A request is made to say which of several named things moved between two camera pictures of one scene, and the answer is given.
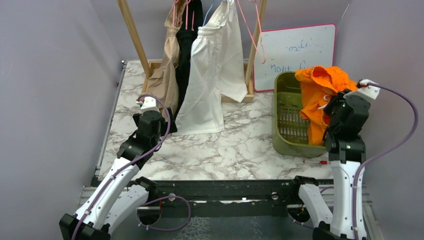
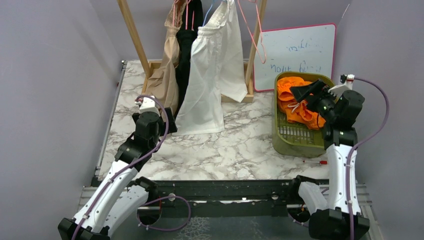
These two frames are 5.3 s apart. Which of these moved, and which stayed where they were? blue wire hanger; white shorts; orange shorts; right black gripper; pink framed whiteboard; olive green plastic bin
Moved: orange shorts; right black gripper
Stayed: olive green plastic bin; white shorts; pink framed whiteboard; blue wire hanger
